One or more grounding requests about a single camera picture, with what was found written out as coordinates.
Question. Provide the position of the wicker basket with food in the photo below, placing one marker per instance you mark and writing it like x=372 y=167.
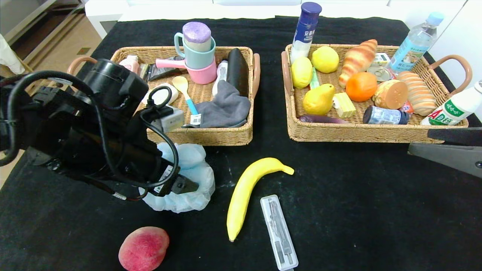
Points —
x=324 y=131

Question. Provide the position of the purple eggplant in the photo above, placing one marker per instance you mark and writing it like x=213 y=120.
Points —
x=324 y=119

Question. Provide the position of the striped croissant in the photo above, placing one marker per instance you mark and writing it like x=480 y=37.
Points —
x=357 y=60

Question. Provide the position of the black plastic packet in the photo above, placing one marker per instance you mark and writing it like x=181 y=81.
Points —
x=162 y=73

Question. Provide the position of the grey cloth with tag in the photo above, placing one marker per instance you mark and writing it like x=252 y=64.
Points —
x=226 y=109

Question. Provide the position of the light wooden rack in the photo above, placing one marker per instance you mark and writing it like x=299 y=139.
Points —
x=15 y=69

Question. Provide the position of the small red packet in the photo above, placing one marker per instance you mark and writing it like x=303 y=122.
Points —
x=406 y=108

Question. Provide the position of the black oblong case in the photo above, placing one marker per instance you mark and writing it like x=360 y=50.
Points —
x=238 y=71

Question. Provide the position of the yellow pear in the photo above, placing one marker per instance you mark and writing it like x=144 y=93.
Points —
x=318 y=101

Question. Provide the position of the small pink bottle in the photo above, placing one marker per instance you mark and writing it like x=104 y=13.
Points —
x=131 y=63

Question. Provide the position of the purple-topped beige cylinder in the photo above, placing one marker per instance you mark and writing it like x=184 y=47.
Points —
x=196 y=35

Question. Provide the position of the oval yellow lemon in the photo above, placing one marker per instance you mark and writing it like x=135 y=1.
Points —
x=301 y=73

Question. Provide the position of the wicker basket with household items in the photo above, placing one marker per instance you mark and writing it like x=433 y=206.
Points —
x=211 y=135

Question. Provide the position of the round yellow lemon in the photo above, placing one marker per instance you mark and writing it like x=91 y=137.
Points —
x=325 y=59

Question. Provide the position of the silver tin can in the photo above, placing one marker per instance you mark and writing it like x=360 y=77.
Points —
x=378 y=73

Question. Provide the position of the long ridged bread loaf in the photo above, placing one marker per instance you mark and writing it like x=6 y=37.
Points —
x=418 y=94

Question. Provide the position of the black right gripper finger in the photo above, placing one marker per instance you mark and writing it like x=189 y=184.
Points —
x=452 y=160
x=459 y=136

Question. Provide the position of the small white green carton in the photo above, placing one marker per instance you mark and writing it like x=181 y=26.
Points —
x=382 y=59

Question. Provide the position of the small jar with blue lid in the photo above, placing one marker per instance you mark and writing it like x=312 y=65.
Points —
x=382 y=116

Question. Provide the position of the clear water bottle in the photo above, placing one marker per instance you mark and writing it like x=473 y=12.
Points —
x=412 y=49

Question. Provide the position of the white bottle with blue cap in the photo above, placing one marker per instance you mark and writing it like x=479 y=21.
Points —
x=305 y=34

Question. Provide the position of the light blue bath pouf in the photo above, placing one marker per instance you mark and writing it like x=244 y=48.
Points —
x=192 y=165

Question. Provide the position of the orange fruit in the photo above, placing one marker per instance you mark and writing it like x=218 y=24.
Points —
x=360 y=87

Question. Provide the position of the clear plastic compass case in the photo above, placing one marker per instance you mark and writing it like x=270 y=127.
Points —
x=278 y=229

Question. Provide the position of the green gum pack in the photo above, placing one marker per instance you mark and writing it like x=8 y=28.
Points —
x=314 y=77

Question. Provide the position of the red peach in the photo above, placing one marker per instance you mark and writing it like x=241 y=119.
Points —
x=143 y=248

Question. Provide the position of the yellow banana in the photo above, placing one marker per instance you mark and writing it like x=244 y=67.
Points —
x=244 y=192

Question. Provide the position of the white tube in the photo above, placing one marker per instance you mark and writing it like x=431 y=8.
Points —
x=220 y=75

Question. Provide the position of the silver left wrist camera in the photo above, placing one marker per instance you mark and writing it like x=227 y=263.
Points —
x=171 y=121

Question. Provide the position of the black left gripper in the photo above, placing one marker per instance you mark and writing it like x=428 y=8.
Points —
x=165 y=180

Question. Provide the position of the round brown bread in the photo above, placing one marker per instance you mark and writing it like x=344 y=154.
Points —
x=391 y=94

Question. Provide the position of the white hanging cloth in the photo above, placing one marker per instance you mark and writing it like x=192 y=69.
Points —
x=7 y=56

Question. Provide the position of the white bottle with green label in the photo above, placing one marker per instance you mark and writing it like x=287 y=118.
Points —
x=452 y=109

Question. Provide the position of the small transparent packet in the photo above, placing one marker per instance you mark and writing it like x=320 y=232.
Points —
x=145 y=71

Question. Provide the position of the white background table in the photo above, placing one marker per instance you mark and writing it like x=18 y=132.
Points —
x=105 y=11

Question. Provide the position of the light wooden shelf unit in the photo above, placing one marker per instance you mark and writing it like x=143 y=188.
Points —
x=22 y=15

